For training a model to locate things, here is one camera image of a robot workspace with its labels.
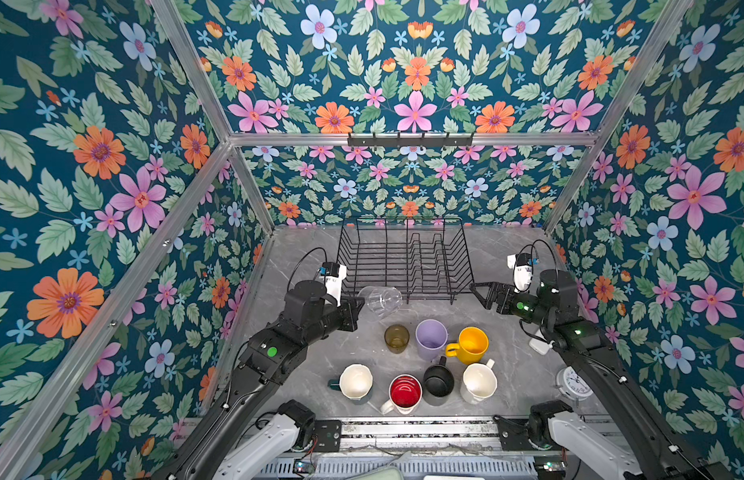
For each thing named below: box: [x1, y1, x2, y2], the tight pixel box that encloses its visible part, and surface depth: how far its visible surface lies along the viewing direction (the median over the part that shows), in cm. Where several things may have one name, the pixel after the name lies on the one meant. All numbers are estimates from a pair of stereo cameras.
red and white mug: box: [380, 374, 423, 415], surface depth 76 cm
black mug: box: [423, 356, 454, 398], surface depth 82 cm
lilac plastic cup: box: [415, 318, 449, 362], surface depth 82 cm
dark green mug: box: [328, 362, 375, 405], surface depth 77 cm
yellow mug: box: [446, 326, 490, 365], surface depth 84 cm
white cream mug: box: [460, 358, 498, 404], surface depth 76 cm
